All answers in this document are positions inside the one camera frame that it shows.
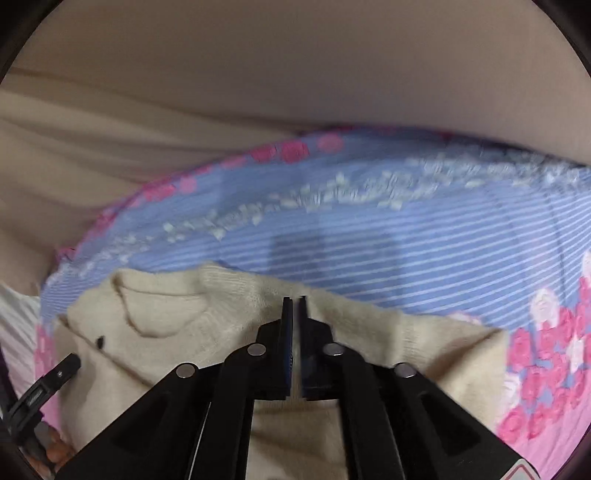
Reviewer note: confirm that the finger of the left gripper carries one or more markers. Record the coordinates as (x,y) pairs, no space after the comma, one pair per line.
(64,371)

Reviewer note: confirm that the beige curtain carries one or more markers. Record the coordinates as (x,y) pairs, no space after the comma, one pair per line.
(98,97)

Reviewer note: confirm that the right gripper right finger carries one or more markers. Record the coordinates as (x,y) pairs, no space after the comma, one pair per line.
(397,424)

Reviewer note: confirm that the left hand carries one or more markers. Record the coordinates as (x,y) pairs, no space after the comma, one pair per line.
(58,450)

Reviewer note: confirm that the beige knit heart sweater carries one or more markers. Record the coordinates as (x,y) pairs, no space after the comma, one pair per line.
(135,327)

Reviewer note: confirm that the white satin curtain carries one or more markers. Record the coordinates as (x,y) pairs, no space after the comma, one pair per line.
(19,318)

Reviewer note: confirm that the pink floral bed sheet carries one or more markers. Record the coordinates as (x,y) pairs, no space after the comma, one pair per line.
(408,220)

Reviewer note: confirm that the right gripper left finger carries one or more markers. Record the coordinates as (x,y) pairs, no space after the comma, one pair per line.
(195,422)

